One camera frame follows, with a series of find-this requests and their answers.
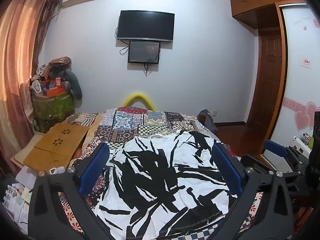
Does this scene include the black wall television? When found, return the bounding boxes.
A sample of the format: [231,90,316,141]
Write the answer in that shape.
[116,10,175,43]

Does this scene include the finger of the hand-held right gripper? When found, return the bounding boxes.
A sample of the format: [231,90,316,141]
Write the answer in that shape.
[263,139,310,167]
[240,154,304,180]

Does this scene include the black and white t-shirt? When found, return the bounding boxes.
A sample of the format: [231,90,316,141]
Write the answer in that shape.
[94,130,238,239]

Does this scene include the brown wooden door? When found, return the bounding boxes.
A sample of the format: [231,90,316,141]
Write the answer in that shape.
[246,29,283,125]

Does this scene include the yellow curved foam tube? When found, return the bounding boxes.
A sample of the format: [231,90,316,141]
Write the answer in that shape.
[121,92,157,111]

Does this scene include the green patterned bag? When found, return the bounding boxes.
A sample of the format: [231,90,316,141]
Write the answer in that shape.
[32,92,75,120]

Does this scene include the orange box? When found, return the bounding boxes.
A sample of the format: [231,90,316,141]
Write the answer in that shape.
[46,86,67,98]

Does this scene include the brown bag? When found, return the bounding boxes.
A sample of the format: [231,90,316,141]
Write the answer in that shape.
[45,57,72,71]

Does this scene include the pile of white papers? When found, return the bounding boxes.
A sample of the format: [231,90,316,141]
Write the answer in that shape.
[2,166,38,232]

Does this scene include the patchwork printed blanket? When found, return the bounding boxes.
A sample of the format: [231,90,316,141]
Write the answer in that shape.
[59,106,265,240]

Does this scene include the orange pink curtain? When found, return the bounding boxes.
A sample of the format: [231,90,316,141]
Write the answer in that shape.
[0,0,63,180]

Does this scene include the pink heart stickers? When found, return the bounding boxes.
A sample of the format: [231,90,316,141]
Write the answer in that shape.
[284,96,318,132]

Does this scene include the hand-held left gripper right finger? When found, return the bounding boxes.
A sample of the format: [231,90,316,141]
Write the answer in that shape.
[212,142,294,240]

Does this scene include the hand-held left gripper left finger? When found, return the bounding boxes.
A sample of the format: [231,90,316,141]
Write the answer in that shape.
[27,142,118,240]

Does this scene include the wooden wardrobe with white door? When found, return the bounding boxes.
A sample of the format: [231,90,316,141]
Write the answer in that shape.
[230,0,320,155]

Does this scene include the wooden lap desk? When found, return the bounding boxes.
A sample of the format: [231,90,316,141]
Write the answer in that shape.
[24,123,90,172]

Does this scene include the small black wall monitor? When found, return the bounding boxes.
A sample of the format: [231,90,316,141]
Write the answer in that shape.
[128,41,161,64]

